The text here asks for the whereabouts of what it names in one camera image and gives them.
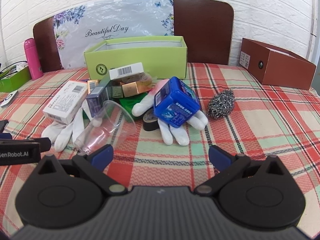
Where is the clear plastic cup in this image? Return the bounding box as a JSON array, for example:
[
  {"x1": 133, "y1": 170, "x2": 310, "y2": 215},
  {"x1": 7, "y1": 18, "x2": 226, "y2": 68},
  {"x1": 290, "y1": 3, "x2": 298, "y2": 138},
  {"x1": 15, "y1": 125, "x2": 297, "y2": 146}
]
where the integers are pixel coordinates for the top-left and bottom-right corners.
[{"x1": 74, "y1": 100, "x2": 137, "y2": 155}]

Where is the white glove pink cuff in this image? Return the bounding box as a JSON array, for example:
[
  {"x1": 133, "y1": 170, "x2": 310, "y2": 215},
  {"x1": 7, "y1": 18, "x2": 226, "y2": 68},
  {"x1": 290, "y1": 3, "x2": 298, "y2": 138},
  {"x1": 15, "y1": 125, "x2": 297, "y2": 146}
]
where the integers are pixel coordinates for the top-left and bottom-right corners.
[
  {"x1": 132, "y1": 79, "x2": 208, "y2": 146},
  {"x1": 41, "y1": 107, "x2": 87, "y2": 152}
]

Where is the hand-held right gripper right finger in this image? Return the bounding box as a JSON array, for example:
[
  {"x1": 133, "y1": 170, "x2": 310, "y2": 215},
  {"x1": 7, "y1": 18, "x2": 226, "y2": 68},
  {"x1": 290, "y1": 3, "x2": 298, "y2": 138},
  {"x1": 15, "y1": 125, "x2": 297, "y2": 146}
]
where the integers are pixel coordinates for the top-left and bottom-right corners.
[{"x1": 194, "y1": 145, "x2": 286, "y2": 197}]

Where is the pink thermos bottle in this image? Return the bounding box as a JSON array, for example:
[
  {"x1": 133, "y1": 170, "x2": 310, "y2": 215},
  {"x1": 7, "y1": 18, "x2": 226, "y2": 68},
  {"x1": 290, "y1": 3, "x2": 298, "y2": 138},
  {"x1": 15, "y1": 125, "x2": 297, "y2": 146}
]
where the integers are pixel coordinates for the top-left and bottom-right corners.
[{"x1": 24, "y1": 38, "x2": 44, "y2": 80}]

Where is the white barcode box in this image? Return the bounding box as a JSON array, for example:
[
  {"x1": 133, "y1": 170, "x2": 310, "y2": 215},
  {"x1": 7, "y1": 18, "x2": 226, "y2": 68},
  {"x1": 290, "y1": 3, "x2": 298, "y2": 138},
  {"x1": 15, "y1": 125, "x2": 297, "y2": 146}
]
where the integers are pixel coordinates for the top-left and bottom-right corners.
[{"x1": 109, "y1": 62, "x2": 145, "y2": 81}]

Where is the floral plastic bedding package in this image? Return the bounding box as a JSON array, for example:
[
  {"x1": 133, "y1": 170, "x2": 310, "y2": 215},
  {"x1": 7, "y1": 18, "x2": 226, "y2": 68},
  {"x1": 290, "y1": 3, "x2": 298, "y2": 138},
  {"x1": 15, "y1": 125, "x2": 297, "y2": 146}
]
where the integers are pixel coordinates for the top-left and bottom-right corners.
[{"x1": 53, "y1": 0, "x2": 175, "y2": 69}]

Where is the black tape roll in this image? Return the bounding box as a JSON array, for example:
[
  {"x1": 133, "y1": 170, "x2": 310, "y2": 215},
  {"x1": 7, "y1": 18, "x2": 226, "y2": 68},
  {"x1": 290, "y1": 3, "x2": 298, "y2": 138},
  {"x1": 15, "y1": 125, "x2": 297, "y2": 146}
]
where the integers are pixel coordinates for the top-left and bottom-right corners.
[{"x1": 143, "y1": 109, "x2": 160, "y2": 132}]

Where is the purple carton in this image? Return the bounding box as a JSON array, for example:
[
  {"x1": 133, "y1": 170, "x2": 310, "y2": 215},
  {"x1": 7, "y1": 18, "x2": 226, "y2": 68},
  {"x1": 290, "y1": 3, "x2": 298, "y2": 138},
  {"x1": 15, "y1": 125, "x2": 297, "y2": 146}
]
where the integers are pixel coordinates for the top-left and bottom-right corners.
[{"x1": 86, "y1": 79, "x2": 108, "y2": 118}]

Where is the steel wool scrubber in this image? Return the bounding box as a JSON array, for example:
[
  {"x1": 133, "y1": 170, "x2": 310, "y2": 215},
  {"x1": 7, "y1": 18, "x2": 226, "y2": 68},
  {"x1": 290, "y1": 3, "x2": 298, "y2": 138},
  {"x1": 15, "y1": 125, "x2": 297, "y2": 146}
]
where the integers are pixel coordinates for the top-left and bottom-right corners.
[{"x1": 206, "y1": 89, "x2": 235, "y2": 119}]

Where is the brown cardboard shoe box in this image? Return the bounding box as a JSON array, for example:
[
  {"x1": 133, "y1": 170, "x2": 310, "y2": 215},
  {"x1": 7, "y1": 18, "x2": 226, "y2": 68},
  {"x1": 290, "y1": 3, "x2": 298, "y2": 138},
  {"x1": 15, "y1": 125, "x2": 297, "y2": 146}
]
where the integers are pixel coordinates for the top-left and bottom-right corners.
[{"x1": 239, "y1": 38, "x2": 317, "y2": 90}]

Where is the brown wooden headboard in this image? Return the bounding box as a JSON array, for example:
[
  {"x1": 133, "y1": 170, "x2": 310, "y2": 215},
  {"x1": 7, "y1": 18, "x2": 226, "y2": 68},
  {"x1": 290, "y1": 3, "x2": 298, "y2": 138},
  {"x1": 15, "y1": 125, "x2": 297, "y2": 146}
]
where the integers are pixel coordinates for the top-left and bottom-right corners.
[{"x1": 33, "y1": 0, "x2": 235, "y2": 73}]

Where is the black cable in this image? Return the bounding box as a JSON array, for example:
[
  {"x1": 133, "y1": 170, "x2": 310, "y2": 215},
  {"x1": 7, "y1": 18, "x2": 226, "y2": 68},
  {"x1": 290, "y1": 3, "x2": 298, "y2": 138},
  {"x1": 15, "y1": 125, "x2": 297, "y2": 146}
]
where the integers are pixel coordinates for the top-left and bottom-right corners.
[{"x1": 0, "y1": 61, "x2": 28, "y2": 78}]

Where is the dark green carton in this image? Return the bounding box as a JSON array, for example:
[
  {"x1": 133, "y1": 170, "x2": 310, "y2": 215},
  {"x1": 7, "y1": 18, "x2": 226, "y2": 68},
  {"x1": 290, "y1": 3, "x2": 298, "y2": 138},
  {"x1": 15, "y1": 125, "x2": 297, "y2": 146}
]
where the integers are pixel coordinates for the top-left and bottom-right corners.
[{"x1": 99, "y1": 76, "x2": 123, "y2": 100}]

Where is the green plastic item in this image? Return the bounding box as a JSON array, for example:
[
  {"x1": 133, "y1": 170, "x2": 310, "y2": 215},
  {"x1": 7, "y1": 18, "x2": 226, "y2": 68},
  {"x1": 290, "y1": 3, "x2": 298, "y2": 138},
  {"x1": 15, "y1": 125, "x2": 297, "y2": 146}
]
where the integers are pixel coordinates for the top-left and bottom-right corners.
[{"x1": 119, "y1": 97, "x2": 142, "y2": 123}]

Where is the plaid bed sheet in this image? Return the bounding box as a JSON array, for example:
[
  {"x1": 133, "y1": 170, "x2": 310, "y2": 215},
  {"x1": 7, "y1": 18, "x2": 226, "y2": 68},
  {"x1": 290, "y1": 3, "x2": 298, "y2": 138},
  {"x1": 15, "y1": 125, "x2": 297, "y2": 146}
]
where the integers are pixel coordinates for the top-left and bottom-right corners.
[{"x1": 0, "y1": 62, "x2": 320, "y2": 230}]

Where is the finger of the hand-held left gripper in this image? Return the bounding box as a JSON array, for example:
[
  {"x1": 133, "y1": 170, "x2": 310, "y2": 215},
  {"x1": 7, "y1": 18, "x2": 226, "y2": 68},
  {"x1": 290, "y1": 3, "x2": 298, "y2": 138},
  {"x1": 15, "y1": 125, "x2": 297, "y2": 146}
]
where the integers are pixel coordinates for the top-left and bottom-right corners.
[
  {"x1": 39, "y1": 137, "x2": 52, "y2": 153},
  {"x1": 0, "y1": 120, "x2": 13, "y2": 140}
]

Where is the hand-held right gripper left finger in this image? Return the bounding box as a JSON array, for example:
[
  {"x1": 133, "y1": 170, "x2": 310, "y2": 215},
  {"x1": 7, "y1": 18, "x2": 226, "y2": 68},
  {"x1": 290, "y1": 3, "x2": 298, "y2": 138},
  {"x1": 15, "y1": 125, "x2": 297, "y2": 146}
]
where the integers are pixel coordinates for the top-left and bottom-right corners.
[{"x1": 36, "y1": 144, "x2": 128, "y2": 197}]

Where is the blue printed packet box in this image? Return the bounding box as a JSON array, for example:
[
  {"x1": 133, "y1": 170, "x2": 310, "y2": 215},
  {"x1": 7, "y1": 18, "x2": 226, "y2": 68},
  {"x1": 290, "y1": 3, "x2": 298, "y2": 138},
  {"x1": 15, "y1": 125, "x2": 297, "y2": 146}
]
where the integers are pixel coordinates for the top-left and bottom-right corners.
[{"x1": 153, "y1": 77, "x2": 201, "y2": 128}]

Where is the gold carton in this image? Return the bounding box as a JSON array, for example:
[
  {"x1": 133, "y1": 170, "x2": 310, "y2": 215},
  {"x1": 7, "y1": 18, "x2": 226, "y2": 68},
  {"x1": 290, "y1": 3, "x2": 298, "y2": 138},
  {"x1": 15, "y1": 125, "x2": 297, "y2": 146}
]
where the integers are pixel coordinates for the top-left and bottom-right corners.
[{"x1": 122, "y1": 81, "x2": 153, "y2": 98}]

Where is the small green open box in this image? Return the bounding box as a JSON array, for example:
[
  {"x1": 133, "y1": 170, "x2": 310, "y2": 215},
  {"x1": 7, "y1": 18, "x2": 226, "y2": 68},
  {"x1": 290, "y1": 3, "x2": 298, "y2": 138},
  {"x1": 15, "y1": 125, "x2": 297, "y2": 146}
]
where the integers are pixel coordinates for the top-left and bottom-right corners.
[{"x1": 0, "y1": 65, "x2": 32, "y2": 92}]

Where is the white flat device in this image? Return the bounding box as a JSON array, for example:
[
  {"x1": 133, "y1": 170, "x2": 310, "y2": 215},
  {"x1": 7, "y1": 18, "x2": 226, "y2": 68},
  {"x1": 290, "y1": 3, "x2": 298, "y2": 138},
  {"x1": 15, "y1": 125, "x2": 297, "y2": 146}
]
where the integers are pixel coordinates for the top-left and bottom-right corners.
[{"x1": 0, "y1": 90, "x2": 19, "y2": 109}]

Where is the white medicine box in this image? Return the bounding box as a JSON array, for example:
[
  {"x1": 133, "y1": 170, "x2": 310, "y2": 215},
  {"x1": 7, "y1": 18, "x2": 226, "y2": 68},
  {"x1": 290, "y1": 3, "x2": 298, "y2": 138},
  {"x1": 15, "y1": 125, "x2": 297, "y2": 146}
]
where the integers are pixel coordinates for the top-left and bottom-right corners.
[{"x1": 42, "y1": 80, "x2": 88, "y2": 125}]

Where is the light green cardboard box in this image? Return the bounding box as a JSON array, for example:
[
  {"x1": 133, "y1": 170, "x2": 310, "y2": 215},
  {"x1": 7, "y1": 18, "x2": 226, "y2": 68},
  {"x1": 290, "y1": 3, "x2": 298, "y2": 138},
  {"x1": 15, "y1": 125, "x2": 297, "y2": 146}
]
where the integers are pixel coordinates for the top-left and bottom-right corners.
[{"x1": 83, "y1": 35, "x2": 188, "y2": 80}]

